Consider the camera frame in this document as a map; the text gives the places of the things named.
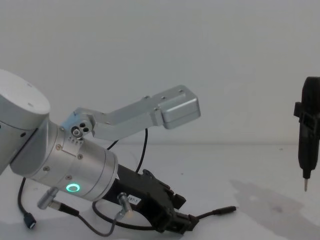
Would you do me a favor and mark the thin black camera cable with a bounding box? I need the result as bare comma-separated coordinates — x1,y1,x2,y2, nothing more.
106,127,149,174

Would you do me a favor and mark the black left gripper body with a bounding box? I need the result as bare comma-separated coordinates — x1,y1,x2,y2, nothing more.
102,163,179,234

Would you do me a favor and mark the black corded screwdriver tool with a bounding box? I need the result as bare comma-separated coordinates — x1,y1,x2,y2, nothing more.
292,76,320,193

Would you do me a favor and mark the pale table cloth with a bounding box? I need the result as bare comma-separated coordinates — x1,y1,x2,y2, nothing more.
0,141,320,240

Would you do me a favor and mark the dark cable with silver plugs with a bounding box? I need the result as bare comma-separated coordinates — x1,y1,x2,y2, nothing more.
36,188,136,237

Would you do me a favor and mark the black cable with flat plug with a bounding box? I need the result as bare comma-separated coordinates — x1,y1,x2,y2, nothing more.
18,176,37,230

